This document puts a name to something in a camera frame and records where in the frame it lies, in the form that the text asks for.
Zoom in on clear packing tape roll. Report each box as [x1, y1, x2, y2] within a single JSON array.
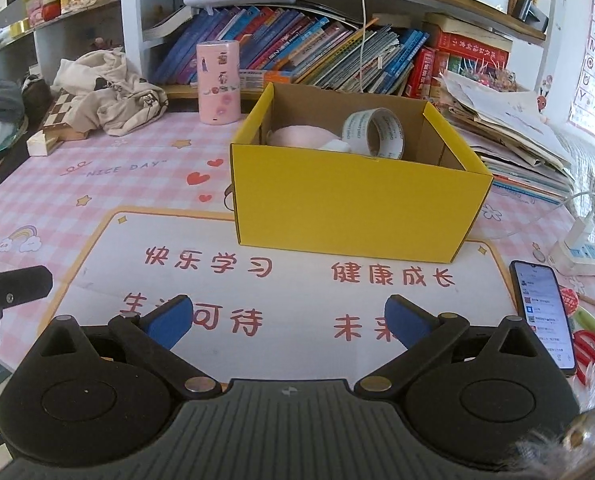
[[342, 107, 405, 159]]

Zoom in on black smartphone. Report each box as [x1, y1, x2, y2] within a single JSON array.
[[509, 260, 577, 377]]

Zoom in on pink checkered desk mat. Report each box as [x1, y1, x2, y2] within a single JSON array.
[[0, 103, 574, 382]]

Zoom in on wooden chess board box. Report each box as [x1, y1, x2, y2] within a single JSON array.
[[26, 90, 89, 157]]

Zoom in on red scissors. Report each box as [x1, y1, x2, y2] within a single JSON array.
[[572, 330, 595, 386]]

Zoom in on white power strip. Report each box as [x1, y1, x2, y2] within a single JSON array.
[[547, 214, 595, 276]]

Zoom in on beige hoodie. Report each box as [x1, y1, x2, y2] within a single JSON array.
[[52, 49, 168, 136]]

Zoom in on yellow cardboard box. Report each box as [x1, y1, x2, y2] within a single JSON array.
[[230, 84, 493, 263]]

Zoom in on stack of papers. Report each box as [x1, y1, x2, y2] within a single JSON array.
[[434, 72, 575, 204]]

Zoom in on pink plush toy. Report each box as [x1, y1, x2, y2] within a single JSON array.
[[267, 125, 341, 150]]

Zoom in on pink sticker-covered cylinder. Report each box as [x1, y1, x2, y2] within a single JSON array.
[[196, 40, 241, 126]]

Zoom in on row of books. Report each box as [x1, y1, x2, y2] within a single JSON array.
[[150, 6, 514, 99]]

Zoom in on white cable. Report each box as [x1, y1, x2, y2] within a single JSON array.
[[344, 0, 370, 94]]

